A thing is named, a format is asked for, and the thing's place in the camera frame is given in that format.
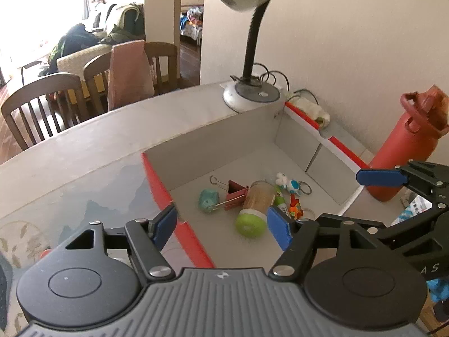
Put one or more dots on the green backpack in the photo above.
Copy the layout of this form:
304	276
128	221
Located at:
129	21

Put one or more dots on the white cloth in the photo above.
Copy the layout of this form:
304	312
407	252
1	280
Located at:
312	110

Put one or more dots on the red binder clip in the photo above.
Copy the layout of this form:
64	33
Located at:
236	193

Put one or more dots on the white desk lamp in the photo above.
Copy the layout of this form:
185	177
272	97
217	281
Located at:
252	94

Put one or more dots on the toothpick jar with green lid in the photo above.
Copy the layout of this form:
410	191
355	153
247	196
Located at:
254	210

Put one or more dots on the dark wooden chair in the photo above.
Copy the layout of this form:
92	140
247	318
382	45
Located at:
96	73
38	94
163	56

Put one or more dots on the white blue printed packet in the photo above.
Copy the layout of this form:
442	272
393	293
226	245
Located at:
415	209

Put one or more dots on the dark jacket pile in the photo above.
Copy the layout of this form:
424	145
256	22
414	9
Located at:
75	37

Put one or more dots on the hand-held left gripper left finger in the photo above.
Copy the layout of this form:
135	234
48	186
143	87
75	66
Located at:
165	224

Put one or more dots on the red water bottle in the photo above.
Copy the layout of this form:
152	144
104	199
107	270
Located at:
403	140

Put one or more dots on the teal egg-shaped eraser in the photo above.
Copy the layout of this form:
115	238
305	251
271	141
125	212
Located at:
209	202

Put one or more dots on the pink heart-shaped dish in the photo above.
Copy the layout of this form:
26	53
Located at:
46	253

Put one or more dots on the printed table mat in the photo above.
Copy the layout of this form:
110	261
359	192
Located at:
70	196

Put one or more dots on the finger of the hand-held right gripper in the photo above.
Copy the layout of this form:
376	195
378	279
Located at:
364	223
380	178

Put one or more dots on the white tube with green cap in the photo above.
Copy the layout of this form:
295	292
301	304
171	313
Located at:
279	198

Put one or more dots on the red cardboard box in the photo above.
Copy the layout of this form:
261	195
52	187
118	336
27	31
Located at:
228	154

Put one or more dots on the beige sofa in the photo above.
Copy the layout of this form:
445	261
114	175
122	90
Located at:
80	58

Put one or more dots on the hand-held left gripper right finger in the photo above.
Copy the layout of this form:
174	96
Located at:
279	228

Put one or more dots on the orange cloth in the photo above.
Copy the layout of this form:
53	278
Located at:
129	73

